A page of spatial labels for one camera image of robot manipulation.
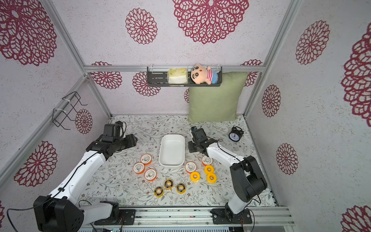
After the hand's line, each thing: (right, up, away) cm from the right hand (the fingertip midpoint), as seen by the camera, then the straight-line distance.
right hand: (190, 143), depth 91 cm
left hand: (-33, +2, -9) cm, 34 cm away
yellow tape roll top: (+11, -15, -2) cm, 18 cm away
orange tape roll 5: (0, -15, 0) cm, 15 cm away
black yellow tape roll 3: (-6, -25, -8) cm, 27 cm away
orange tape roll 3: (-25, -19, -4) cm, 31 cm away
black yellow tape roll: (-18, -26, -10) cm, 34 cm away
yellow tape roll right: (+11, -22, -6) cm, 25 cm away
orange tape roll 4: (+11, -11, +2) cm, 16 cm away
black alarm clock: (+32, +5, +9) cm, 34 cm away
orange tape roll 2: (-33, -15, -1) cm, 36 cm away
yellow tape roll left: (+1, -21, -6) cm, 21 cm away
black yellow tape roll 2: (-13, -23, -6) cm, 27 cm away
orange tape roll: (-29, -11, +3) cm, 31 cm away
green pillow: (+19, +27, +9) cm, 34 cm away
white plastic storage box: (-13, -7, +12) cm, 19 cm away
